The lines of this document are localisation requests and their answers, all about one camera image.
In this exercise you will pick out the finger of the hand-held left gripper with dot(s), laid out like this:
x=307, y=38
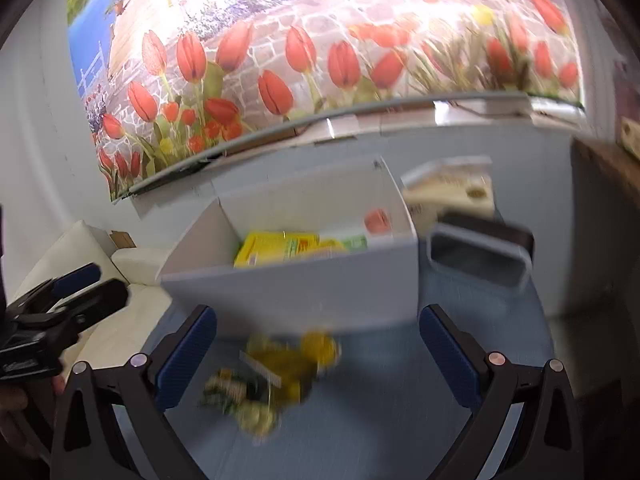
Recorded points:
x=97, y=302
x=75, y=276

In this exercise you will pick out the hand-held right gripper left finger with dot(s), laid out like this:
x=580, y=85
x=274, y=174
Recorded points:
x=185, y=360

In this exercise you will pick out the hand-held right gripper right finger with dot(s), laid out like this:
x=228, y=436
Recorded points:
x=445, y=360

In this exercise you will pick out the pile of small candies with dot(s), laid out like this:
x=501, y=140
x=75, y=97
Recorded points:
x=280, y=375

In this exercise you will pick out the white cardboard box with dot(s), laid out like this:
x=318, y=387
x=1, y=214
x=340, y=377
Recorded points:
x=300, y=290

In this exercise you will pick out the yellow snack packet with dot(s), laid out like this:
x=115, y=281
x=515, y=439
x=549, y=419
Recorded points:
x=275, y=247
x=332, y=247

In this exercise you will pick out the green snack packet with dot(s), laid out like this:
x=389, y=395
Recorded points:
x=356, y=243

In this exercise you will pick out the reddish jelly cup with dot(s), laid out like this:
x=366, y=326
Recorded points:
x=377, y=221

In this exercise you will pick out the person's left hand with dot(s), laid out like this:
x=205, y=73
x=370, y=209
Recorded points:
x=15, y=415

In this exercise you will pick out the white sofa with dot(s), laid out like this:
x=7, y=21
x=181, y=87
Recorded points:
x=100, y=340

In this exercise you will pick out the cardboard piece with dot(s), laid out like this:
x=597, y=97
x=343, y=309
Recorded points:
x=122, y=239

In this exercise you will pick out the blue table mat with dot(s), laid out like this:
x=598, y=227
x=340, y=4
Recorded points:
x=375, y=410

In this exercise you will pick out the tissue box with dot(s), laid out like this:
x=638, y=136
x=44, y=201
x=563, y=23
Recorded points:
x=450, y=187

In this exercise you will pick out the wooden shelf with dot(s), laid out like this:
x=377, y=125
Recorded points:
x=607, y=170

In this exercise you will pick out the cream patterned box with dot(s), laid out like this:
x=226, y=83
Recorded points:
x=631, y=133

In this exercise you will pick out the black speaker with white frame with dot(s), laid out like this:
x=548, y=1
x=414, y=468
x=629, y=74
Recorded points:
x=475, y=255

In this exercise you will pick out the tulip wall poster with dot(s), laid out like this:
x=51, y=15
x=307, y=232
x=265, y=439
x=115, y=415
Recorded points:
x=320, y=50

